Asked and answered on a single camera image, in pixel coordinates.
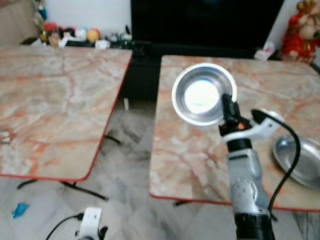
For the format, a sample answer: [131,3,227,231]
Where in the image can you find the small white pink box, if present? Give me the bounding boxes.
[253,42,276,62]

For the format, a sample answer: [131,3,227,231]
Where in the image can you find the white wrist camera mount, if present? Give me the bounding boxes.
[76,207,104,240]
[220,110,287,147]

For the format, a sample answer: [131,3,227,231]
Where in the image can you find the orange ball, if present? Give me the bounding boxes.
[86,28,101,43]

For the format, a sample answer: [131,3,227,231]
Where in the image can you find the red and gold figurine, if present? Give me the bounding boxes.
[279,0,320,65]

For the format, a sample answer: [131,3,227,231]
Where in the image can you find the black television stand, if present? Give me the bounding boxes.
[119,42,320,103]

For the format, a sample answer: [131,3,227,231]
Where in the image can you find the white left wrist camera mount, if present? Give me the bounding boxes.
[76,207,104,240]

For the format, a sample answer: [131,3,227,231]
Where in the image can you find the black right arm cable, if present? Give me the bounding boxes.
[250,108,302,217]

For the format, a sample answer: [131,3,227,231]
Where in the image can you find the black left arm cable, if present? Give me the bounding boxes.
[45,213,84,240]

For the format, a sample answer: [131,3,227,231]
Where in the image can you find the white round ball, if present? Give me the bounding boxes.
[74,27,88,41]

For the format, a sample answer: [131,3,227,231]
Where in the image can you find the small red capped doll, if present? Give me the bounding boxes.
[42,22,62,48]

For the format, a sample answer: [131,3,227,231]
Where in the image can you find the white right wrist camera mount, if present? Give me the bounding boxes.
[220,110,287,147]

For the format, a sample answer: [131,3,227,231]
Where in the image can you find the black television screen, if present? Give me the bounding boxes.
[130,0,286,51]

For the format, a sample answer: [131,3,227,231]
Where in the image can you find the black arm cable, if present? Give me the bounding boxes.
[45,213,84,240]
[250,108,302,217]

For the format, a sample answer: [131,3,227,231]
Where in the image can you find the small blue floor scrap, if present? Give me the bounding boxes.
[12,202,29,219]

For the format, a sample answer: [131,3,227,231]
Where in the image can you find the shallow stainless steel plate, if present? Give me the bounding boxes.
[272,134,320,191]

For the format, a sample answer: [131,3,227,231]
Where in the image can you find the black folding table leg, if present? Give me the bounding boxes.
[16,178,109,202]

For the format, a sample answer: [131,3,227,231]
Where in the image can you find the round stainless steel bowl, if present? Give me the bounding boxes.
[171,63,239,127]

